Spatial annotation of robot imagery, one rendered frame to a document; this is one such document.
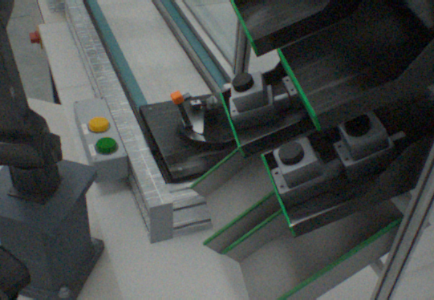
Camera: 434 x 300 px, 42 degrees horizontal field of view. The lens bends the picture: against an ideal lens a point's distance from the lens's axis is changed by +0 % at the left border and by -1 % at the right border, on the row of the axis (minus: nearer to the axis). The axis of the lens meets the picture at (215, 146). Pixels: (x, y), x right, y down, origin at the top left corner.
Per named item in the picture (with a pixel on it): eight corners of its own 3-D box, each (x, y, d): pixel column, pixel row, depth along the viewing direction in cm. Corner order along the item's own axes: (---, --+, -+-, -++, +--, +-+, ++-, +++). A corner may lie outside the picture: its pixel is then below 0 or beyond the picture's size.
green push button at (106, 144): (99, 158, 110) (98, 151, 109) (95, 146, 113) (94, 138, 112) (119, 154, 111) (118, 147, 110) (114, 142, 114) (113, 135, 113)
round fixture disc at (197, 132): (189, 156, 110) (189, 148, 108) (168, 115, 119) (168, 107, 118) (254, 143, 114) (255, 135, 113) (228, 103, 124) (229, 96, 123)
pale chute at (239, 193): (221, 255, 89) (202, 245, 87) (205, 197, 99) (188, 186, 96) (366, 151, 80) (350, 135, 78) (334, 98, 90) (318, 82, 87)
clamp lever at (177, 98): (184, 126, 112) (172, 99, 107) (180, 120, 114) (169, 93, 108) (200, 119, 113) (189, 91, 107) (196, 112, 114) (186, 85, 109)
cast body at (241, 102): (237, 131, 81) (220, 96, 76) (235, 111, 84) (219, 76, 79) (294, 115, 79) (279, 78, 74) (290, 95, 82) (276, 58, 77)
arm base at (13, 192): (6, 195, 86) (-2, 166, 82) (27, 168, 91) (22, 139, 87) (47, 205, 85) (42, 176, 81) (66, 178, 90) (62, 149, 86)
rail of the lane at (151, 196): (150, 244, 106) (149, 204, 99) (66, 26, 168) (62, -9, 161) (177, 237, 108) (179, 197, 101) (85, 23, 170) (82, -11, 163)
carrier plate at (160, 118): (172, 185, 106) (173, 177, 104) (139, 112, 123) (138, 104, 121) (285, 160, 113) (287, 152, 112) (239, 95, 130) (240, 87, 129)
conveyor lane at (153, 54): (173, 218, 112) (174, 182, 105) (87, 23, 170) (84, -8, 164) (299, 188, 121) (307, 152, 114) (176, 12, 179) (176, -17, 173)
